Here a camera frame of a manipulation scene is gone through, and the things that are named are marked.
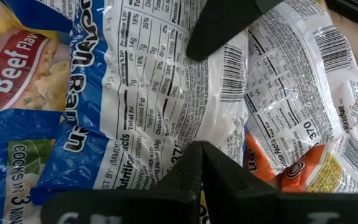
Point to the orange chicken ramen pack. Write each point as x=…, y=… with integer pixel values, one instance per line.
x=331, y=168

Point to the red roast beef ramen pack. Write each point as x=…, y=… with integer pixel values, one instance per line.
x=14, y=77

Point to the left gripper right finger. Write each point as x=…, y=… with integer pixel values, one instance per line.
x=244, y=202

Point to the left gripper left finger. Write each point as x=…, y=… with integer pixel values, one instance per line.
x=166, y=205

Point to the white ramen packet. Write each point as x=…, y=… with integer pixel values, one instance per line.
x=291, y=77

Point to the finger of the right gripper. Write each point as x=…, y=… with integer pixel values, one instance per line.
x=267, y=4
x=222, y=28

